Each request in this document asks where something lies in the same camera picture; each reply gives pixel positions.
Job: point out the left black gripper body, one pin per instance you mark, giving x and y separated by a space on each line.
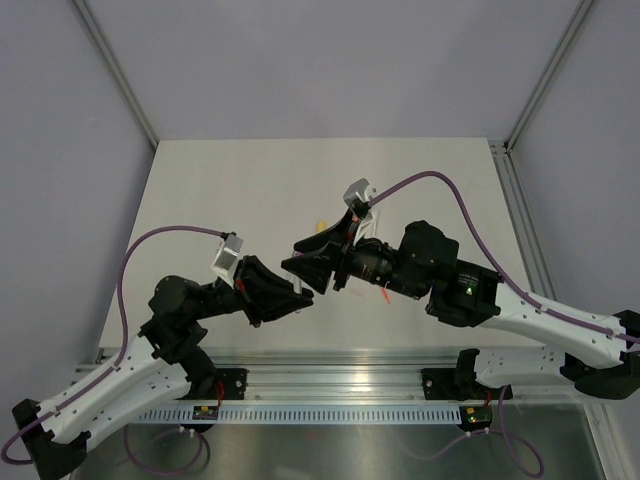
243 290

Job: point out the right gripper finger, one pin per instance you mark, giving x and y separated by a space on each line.
318 240
315 269

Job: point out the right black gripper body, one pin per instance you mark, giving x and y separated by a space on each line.
343 265

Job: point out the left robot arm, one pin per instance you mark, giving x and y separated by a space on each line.
58 433

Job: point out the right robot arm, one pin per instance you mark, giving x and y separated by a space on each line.
590 352

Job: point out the orange thin pen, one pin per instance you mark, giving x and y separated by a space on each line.
385 295

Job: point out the left circuit board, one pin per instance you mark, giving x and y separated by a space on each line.
205 413

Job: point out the circuit board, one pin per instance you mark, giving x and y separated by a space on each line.
475 417
205 413

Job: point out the right circuit board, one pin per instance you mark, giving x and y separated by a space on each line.
475 417

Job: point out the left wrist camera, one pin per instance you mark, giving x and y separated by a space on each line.
227 258

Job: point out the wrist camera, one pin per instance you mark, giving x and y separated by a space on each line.
227 258
357 197

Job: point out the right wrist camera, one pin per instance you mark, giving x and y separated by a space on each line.
357 197

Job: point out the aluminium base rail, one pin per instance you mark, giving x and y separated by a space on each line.
350 375

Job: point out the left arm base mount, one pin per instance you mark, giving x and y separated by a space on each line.
225 382

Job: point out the right side aluminium rail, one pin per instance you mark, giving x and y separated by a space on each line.
534 263

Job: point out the white cable duct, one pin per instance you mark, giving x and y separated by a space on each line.
310 415

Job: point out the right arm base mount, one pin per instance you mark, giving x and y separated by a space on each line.
450 382

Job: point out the left frame post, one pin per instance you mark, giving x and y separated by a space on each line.
102 45

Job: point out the frame post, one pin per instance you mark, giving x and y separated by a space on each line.
552 67
102 45

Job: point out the right frame post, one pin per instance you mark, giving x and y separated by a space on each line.
552 67

